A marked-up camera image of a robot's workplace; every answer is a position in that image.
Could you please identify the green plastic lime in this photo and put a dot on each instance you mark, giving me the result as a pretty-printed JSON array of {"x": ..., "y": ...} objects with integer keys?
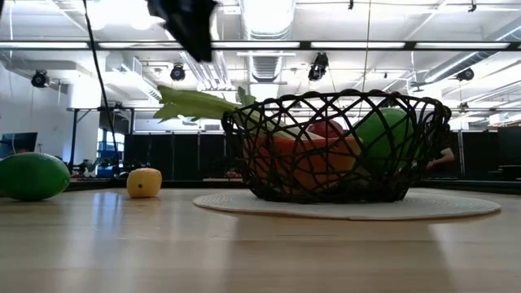
[
  {"x": 382, "y": 130},
  {"x": 32, "y": 177}
]

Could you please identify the dark computer monitor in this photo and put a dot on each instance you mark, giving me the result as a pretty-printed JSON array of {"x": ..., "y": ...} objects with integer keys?
[{"x": 18, "y": 143}]

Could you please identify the black partition panel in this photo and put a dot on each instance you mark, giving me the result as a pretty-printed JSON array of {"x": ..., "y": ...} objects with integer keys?
[
  {"x": 183, "y": 156},
  {"x": 504, "y": 150}
]

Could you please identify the black overhead light rail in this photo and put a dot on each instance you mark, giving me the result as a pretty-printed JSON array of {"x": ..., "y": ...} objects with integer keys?
[{"x": 358, "y": 45}]

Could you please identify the orange plastic carrot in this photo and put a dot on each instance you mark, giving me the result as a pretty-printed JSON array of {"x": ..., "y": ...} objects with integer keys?
[{"x": 325, "y": 154}]

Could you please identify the silver ceiling ventilation duct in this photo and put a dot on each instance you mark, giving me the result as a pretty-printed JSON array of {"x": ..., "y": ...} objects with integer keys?
[{"x": 266, "y": 18}]

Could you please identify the person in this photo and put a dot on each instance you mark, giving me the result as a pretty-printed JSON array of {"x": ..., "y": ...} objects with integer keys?
[{"x": 447, "y": 154}]

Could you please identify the black ceiling spotlight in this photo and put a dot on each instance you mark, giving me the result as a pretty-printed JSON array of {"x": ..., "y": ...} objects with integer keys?
[
  {"x": 318, "y": 65},
  {"x": 465, "y": 74},
  {"x": 177, "y": 73},
  {"x": 40, "y": 79}
]

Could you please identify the pale green plastic celery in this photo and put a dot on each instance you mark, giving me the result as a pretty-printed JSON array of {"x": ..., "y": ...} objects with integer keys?
[{"x": 191, "y": 103}]

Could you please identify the red plastic apple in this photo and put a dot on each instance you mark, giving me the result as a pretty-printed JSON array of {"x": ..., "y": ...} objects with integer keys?
[{"x": 325, "y": 128}]

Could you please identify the yellow plastic lemon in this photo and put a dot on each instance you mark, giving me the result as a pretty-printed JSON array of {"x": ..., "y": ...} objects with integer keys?
[{"x": 143, "y": 183}]

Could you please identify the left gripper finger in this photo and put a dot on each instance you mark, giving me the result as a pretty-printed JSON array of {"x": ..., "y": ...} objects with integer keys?
[{"x": 193, "y": 38}]

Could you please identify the round white woven placemat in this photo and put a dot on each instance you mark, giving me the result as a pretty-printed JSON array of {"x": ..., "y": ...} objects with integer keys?
[{"x": 447, "y": 207}]

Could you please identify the black metal frame stand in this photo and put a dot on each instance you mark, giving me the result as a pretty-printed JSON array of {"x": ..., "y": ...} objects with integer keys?
[{"x": 74, "y": 130}]

